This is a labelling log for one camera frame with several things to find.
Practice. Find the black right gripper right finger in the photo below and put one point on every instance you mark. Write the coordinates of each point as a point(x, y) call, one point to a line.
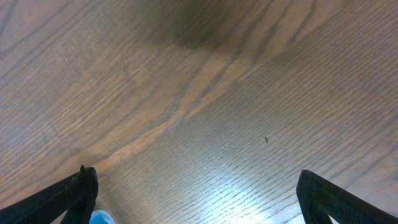
point(322, 201)

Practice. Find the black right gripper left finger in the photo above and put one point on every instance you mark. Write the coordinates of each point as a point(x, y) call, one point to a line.
point(74, 197)

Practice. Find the clear plastic container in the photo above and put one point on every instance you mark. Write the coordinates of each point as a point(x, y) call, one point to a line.
point(101, 217)

